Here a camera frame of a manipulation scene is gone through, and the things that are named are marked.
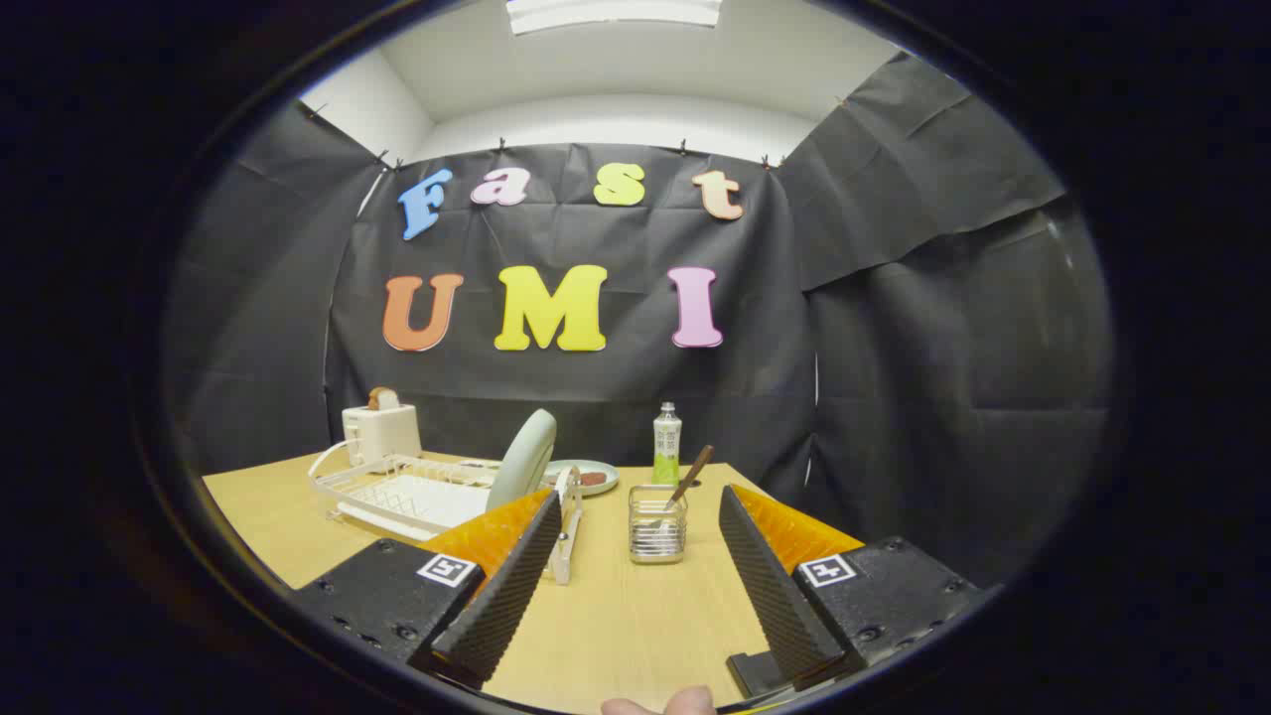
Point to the white toaster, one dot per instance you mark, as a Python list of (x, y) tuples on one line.
[(382, 432)]

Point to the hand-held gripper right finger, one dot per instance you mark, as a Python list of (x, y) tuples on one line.
[(775, 586)]

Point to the green drink bottle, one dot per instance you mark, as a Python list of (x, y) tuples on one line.
[(666, 447)]

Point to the pale green plate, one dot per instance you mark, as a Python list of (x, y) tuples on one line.
[(521, 457)]

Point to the white drip tray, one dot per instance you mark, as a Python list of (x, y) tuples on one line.
[(437, 501)]

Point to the brown bread slice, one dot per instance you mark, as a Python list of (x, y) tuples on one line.
[(383, 399)]

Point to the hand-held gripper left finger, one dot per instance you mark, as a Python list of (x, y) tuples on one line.
[(506, 586)]

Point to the ceiling light panel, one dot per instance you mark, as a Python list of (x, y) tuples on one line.
[(616, 12)]

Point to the pale green dish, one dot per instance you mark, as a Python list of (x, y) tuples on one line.
[(610, 475)]

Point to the red meat piece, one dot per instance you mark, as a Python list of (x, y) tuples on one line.
[(593, 479)]

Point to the black backdrop cloth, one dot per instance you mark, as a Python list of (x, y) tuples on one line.
[(596, 387)]

